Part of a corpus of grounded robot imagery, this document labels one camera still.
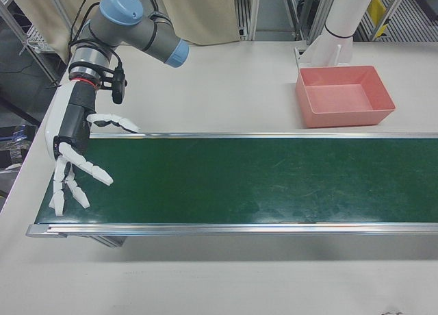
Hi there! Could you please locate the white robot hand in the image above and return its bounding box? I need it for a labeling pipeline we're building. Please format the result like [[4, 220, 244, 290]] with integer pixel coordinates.
[[45, 80, 141, 216]]

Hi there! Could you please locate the pink plastic box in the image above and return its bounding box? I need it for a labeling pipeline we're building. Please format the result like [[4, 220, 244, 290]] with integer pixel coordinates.
[[294, 65, 397, 129]]

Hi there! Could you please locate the dark bundle under table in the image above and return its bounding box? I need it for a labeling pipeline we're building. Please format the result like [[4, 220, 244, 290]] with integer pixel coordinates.
[[0, 123, 38, 172]]

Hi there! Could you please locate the beige fabric curtain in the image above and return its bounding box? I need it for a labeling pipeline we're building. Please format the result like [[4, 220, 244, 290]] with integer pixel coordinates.
[[6, 0, 240, 64]]

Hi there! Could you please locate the white finned column stand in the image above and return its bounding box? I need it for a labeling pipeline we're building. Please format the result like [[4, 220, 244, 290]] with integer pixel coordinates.
[[294, 34, 353, 69]]

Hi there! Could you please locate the white cylindrical column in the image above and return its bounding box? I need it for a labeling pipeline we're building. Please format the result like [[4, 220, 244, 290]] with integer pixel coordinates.
[[324, 0, 377, 38]]

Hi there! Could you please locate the grey slotted metal platform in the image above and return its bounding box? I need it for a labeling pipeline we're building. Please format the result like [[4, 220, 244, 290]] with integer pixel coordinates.
[[354, 0, 438, 42]]

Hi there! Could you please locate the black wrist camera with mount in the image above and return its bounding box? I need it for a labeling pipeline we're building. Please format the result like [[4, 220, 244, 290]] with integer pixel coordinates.
[[99, 64, 128, 105]]

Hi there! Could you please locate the metal wire shelf rack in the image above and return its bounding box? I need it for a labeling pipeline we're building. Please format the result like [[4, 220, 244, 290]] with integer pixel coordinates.
[[0, 0, 69, 86]]

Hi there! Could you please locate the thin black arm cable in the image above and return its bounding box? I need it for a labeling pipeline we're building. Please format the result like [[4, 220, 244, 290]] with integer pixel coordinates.
[[66, 0, 124, 69]]

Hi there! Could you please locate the green belt conveyor aluminium frame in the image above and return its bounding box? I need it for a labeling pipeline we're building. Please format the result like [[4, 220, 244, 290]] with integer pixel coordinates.
[[26, 131, 438, 248]]

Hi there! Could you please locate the aluminium profile post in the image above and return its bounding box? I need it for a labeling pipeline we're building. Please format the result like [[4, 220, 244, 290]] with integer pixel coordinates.
[[233, 0, 257, 41]]

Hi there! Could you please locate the aluminium profile frame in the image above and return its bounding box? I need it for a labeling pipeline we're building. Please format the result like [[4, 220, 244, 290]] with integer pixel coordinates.
[[285, 0, 331, 42]]

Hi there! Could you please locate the yellow bracket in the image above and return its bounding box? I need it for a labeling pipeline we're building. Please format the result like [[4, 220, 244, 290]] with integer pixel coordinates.
[[368, 0, 391, 40]]

